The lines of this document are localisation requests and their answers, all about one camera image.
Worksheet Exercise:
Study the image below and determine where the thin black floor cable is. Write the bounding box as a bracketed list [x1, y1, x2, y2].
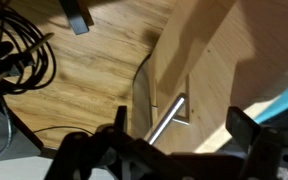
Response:
[33, 125, 96, 136]

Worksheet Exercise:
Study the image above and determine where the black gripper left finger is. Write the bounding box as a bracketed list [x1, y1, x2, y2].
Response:
[45, 104, 142, 180]

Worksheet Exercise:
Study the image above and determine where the silver drawer handle bar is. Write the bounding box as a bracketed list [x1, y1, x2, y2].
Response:
[146, 92, 190, 146]

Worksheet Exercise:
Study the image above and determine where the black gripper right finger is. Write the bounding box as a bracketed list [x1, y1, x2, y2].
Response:
[225, 105, 287, 180]

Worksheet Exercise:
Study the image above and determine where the black coiled cable bundle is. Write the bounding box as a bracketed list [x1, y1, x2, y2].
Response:
[0, 0, 57, 97]

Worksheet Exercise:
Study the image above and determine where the light wooden kitchen drawer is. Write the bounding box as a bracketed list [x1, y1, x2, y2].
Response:
[143, 0, 288, 155]

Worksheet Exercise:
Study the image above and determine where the teal handled kitchen tool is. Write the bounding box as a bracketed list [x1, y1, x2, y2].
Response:
[253, 77, 288, 125]

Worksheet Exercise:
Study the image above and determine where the grey metal base plate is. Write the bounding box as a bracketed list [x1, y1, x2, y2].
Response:
[0, 95, 46, 164]

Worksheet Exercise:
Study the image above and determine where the dark metal leg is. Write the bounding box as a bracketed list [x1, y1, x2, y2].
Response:
[58, 0, 95, 36]

